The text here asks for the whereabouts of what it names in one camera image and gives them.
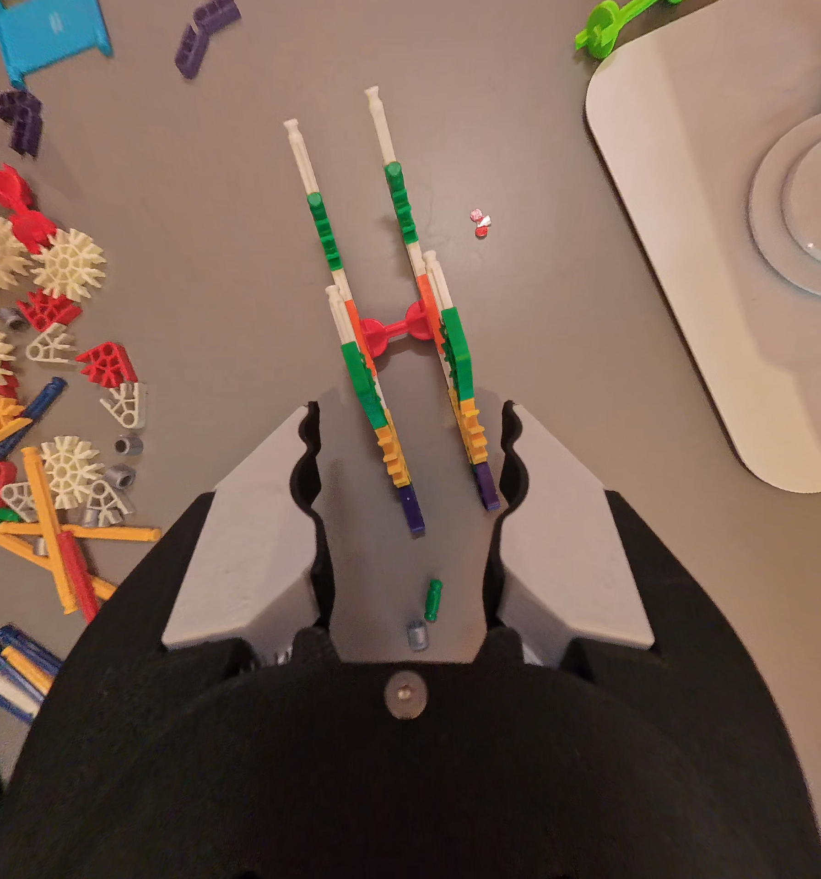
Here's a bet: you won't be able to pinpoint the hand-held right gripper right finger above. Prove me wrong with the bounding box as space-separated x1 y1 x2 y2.
485 402 657 666

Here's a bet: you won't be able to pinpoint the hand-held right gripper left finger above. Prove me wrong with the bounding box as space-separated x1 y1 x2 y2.
161 402 335 650

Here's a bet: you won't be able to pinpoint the toy rail assembly with spool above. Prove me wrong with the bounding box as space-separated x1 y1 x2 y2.
359 86 502 512

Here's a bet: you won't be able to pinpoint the purple toy connector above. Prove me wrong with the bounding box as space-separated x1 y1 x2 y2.
0 88 44 125
7 110 45 159

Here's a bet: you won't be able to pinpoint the yellow toy rod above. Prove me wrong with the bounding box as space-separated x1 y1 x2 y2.
0 525 120 603
0 521 163 545
0 646 54 695
22 446 80 615

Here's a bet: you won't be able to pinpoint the grey toy connector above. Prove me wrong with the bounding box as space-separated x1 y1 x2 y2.
80 480 137 529
25 323 79 364
0 481 41 524
99 380 148 431

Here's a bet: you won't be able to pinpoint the red toy rod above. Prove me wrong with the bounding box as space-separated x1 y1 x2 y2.
56 532 103 624

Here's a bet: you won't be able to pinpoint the dark blue toy rod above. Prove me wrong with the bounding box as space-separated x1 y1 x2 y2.
0 676 37 723
0 624 63 677
0 375 69 462

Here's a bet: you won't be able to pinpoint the red toy spool piece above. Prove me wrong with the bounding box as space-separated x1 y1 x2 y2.
0 163 59 255

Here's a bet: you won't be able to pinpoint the joined purple toy connectors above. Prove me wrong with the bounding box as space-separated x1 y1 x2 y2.
174 0 242 80

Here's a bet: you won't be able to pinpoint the lime green toy spool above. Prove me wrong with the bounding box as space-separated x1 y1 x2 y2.
574 0 684 60

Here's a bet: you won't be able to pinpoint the cyan toy panel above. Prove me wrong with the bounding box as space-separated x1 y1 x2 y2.
0 0 115 90

